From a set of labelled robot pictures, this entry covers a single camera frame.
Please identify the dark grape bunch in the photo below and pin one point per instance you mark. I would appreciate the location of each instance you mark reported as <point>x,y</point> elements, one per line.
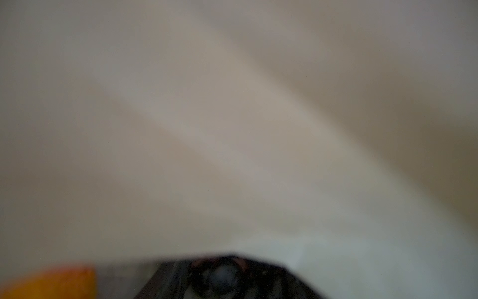
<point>233,277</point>

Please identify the orange yellow fruit in bag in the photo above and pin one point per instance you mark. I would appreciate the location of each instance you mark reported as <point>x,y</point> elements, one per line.
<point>61,283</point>

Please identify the yellow translucent plastic bag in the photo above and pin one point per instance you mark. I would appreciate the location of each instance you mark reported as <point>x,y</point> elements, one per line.
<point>337,138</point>

